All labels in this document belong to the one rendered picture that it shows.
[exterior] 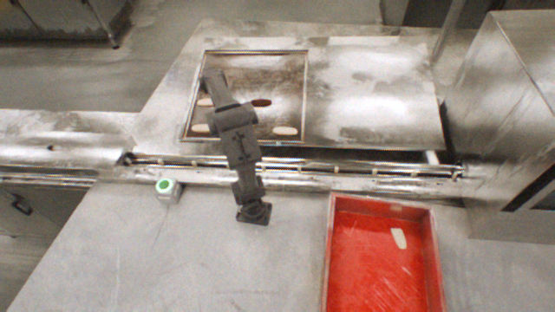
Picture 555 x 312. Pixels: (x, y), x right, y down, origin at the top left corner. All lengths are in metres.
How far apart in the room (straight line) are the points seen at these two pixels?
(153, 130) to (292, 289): 0.93
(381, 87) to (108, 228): 1.21
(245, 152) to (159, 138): 0.84
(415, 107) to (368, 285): 0.72
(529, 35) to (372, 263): 0.78
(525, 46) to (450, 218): 0.56
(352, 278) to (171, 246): 0.61
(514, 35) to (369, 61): 0.58
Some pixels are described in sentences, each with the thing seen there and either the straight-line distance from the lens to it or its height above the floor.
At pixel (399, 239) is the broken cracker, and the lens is 1.11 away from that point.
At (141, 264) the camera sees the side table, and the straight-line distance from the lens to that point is 1.16.
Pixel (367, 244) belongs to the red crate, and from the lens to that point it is 1.08.
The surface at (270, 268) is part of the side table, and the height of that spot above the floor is 0.82.
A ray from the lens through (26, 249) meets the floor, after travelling 2.59.
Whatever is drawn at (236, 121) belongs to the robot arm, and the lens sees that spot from 0.66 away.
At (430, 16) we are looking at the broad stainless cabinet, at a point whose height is 0.56.
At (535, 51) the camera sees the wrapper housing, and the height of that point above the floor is 1.30.
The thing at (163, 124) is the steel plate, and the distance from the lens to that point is 1.51.
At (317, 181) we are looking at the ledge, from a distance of 1.13.
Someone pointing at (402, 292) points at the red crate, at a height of 0.82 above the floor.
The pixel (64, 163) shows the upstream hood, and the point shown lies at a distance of 1.42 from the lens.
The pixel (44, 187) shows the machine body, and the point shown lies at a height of 0.75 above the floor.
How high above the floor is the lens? 1.81
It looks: 52 degrees down
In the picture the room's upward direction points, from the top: 6 degrees counter-clockwise
